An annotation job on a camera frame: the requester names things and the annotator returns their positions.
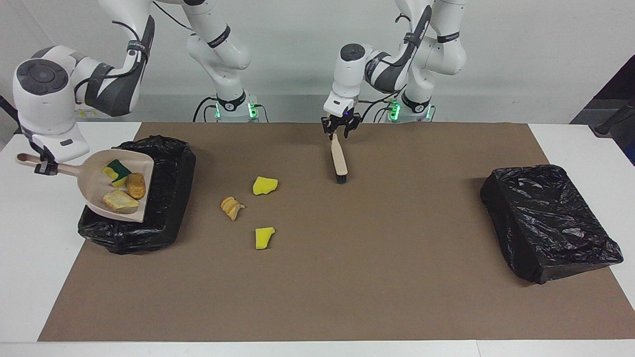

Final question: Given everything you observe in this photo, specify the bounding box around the beige hand brush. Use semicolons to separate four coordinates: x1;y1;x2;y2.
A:
330;133;350;184

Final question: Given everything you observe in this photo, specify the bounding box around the beige plastic dustpan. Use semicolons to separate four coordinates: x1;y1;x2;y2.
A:
16;150;155;223

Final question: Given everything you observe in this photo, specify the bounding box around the green and yellow sponge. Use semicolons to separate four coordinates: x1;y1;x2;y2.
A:
103;159;132;188

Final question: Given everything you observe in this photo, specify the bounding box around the pale bread chunk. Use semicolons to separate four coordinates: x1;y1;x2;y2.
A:
102;190;140;215

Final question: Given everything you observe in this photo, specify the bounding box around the yellow sponge piece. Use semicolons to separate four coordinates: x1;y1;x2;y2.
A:
254;227;276;250
253;176;279;196

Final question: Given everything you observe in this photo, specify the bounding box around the brown oval bread roll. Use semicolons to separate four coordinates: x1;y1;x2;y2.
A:
126;172;147;200

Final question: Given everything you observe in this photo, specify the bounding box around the striped croissant piece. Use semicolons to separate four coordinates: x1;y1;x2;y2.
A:
220;196;246;222

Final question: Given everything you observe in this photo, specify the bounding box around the open bin with black bag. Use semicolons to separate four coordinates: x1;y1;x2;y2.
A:
78;135;196;255

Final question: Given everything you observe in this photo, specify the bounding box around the bin covered by black bag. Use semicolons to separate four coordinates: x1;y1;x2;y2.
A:
480;165;624;285

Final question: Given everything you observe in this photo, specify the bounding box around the black stand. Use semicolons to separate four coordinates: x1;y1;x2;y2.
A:
589;97;635;138
0;94;21;127

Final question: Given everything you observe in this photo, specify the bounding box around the brown table mat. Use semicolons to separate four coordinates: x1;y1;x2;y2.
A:
37;122;635;342

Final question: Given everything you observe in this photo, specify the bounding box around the black left base cable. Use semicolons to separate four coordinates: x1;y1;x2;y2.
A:
358;97;398;123

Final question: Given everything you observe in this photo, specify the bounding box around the black base cable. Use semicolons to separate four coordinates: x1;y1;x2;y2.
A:
192;97;220;123
358;97;398;123

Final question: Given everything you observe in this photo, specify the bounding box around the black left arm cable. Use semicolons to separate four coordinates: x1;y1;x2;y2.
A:
355;10;433;122

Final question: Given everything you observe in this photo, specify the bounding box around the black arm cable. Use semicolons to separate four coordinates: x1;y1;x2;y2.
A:
74;0;195;106
355;10;433;122

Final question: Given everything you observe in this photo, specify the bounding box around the black right base cable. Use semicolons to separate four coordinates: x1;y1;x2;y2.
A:
192;97;220;123

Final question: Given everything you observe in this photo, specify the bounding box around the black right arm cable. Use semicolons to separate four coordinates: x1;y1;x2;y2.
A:
74;0;195;106

